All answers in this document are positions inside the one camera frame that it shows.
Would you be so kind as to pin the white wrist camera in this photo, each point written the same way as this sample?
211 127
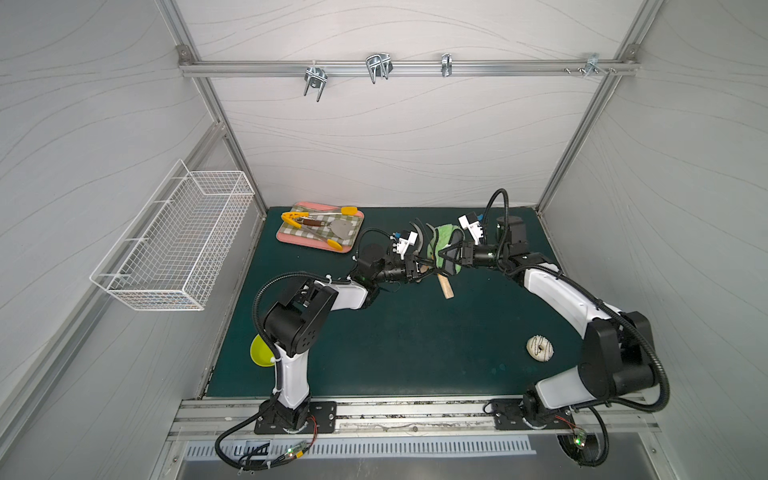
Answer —
401 244
471 222

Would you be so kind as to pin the small metal hook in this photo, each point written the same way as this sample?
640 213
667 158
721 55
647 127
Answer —
446 65

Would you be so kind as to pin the pink plastic tray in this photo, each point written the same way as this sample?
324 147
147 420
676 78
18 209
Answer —
321 227

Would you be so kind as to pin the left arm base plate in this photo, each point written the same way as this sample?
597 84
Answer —
309 417

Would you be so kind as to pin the yellow-tipped steel tongs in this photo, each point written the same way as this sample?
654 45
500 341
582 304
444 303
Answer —
346 213

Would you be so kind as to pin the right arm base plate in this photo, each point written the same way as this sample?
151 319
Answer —
526 413

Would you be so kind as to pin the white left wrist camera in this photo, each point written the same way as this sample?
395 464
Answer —
401 244

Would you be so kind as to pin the small sickle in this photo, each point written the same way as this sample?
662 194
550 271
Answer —
418 236
428 263
445 286

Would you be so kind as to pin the left metal hook clamp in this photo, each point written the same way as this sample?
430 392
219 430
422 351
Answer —
315 79

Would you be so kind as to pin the green and black rag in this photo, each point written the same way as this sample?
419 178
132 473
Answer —
445 248

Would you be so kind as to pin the middle metal hook clamp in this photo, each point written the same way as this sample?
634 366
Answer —
379 66

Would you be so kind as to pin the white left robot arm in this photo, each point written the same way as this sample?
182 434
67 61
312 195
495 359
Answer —
290 310

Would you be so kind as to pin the lime green bowl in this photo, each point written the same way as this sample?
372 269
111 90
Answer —
260 353

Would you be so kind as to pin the wooden-handled steel spatula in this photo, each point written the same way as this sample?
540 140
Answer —
335 227

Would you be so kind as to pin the aluminium top rail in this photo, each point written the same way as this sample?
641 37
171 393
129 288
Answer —
401 68

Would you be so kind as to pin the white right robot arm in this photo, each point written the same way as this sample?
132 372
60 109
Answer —
618 362

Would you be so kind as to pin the white frosted donut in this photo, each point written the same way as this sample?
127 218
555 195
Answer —
540 348

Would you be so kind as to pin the green checkered cloth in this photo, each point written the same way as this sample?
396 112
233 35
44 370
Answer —
324 227

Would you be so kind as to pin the right metal hook bracket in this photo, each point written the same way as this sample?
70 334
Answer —
591 67

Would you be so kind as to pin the white wire basket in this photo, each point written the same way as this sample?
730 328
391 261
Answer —
171 253

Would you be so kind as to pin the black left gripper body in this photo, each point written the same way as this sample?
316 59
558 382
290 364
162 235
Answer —
411 264

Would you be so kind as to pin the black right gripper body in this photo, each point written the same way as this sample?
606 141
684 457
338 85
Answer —
462 252

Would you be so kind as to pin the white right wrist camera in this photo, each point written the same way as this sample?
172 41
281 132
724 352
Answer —
471 222

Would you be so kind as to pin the metal hook clamp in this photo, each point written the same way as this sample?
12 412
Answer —
379 66
315 79

